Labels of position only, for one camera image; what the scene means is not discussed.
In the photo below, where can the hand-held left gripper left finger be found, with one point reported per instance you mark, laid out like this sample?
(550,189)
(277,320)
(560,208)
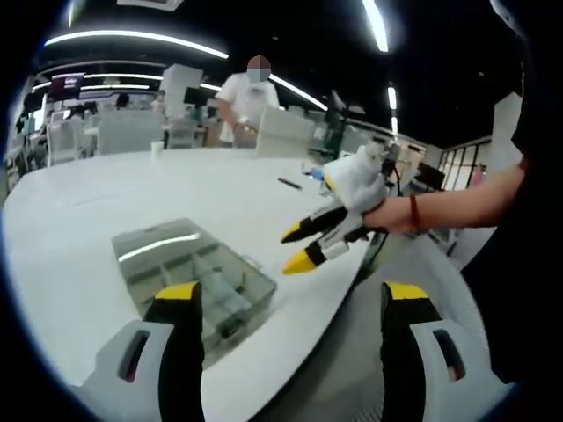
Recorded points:
(180,351)

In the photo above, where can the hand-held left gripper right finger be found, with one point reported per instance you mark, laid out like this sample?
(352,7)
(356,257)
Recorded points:
(404,351)

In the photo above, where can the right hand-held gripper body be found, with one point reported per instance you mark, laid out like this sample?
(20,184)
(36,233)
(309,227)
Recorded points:
(356,184)

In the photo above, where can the clear grey guide fixture box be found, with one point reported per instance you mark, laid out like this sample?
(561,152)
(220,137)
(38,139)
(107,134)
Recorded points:
(176,255)

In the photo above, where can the person's right hand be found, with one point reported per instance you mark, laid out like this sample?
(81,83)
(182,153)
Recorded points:
(389,215)

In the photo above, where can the blue cloth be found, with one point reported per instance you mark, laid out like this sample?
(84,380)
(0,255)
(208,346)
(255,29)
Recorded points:
(317,173)

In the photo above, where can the black remote control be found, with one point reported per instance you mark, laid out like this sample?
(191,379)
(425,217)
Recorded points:
(290,183)

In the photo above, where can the black tripod stand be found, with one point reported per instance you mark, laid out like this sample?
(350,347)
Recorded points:
(336,127)

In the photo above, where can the white upright panel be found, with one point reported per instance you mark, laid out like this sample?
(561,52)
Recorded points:
(286,132)

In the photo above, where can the person's black shirt torso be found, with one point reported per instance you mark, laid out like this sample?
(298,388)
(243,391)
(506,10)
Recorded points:
(519,285)

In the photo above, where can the white office chair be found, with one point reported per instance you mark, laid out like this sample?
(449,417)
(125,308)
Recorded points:
(63,140)
(182,134)

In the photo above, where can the white paper cup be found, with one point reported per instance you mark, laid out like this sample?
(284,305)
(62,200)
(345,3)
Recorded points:
(156,148)

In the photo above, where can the grey privacy panel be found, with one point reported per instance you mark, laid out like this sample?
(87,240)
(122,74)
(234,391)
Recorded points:
(132,132)

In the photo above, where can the wall display screen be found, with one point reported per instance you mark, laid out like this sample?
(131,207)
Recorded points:
(66,83)

